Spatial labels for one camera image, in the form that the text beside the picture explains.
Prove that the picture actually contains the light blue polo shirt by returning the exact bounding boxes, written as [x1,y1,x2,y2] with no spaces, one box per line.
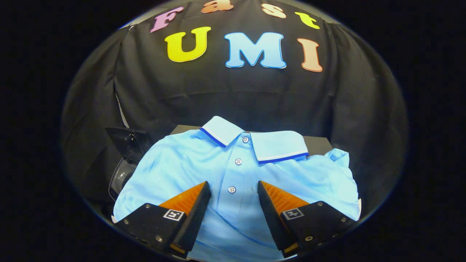
[113,116,361,262]

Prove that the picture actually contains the dark washing machine lid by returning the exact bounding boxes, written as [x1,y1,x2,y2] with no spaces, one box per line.
[106,127,152,165]

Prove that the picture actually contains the black backdrop cloth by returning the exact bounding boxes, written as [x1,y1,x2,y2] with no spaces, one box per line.
[61,0,408,219]

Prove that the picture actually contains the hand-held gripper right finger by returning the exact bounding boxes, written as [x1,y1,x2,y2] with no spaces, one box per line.
[257,180,359,258]

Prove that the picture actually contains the beige cabinet with dark top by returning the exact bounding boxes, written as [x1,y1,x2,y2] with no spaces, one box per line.
[169,124,333,157]

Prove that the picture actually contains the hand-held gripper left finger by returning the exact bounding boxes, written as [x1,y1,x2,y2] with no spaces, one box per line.
[115,181,212,259]

